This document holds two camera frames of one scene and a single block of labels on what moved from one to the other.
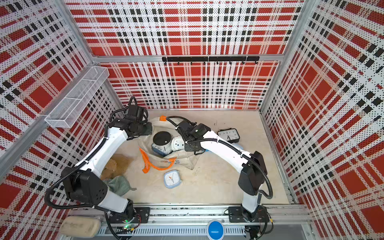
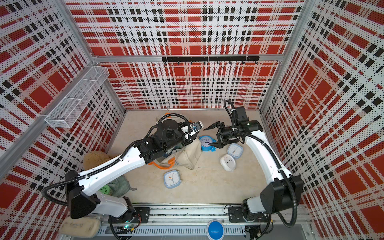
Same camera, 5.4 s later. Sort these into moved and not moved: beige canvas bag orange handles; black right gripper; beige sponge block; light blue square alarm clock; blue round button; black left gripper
Moved: beige canvas bag orange handles; black left gripper; black right gripper
Not moved: light blue square alarm clock; beige sponge block; blue round button
